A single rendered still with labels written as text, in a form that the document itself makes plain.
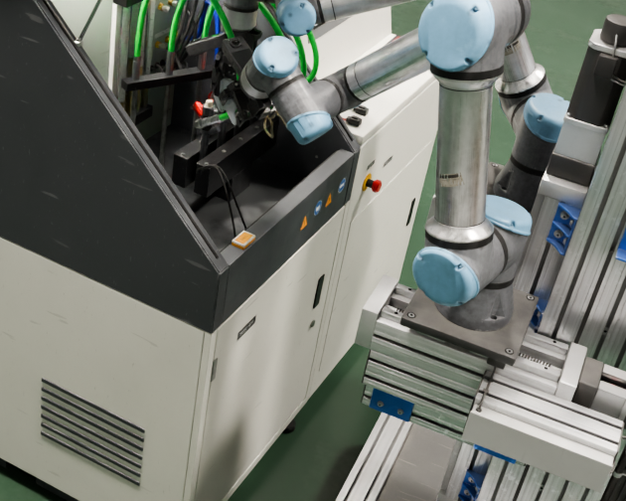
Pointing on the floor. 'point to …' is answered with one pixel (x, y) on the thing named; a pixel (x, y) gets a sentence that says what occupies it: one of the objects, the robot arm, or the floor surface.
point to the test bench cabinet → (101, 385)
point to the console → (373, 32)
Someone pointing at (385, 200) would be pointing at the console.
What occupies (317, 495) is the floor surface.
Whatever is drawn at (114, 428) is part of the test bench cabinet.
